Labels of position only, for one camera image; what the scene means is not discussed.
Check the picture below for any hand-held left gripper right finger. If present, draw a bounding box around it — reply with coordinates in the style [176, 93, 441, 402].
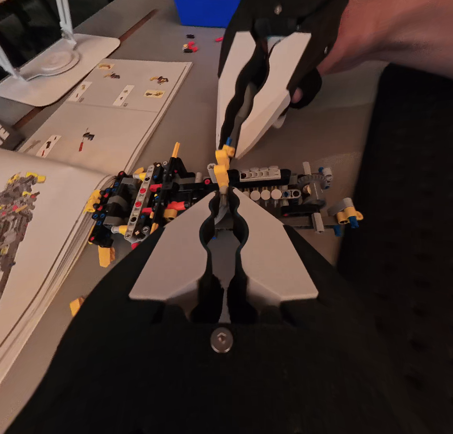
[230, 189, 318, 311]

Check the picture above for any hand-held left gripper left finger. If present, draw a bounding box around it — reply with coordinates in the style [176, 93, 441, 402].
[129, 191, 220, 318]

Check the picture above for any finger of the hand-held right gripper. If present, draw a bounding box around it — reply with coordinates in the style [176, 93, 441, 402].
[234, 32, 313, 159]
[216, 30, 270, 151]

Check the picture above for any toy brick car chassis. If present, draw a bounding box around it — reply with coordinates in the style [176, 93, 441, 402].
[83, 142, 363, 268]

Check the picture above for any yellow connector with blue pin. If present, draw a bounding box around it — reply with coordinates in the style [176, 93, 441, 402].
[214, 136, 236, 162]

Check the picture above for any person's right hand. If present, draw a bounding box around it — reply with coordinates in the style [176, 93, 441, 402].
[290, 0, 380, 104]

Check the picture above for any blue plastic bin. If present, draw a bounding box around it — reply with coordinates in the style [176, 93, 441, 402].
[166, 0, 253, 28]

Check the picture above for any building instruction book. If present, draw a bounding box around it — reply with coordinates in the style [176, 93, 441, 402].
[0, 58, 194, 381]

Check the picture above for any dark dotted panel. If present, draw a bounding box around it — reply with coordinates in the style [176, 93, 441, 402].
[336, 63, 453, 434]

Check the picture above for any white stand with flat base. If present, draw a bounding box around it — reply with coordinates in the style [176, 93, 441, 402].
[0, 0, 121, 107]

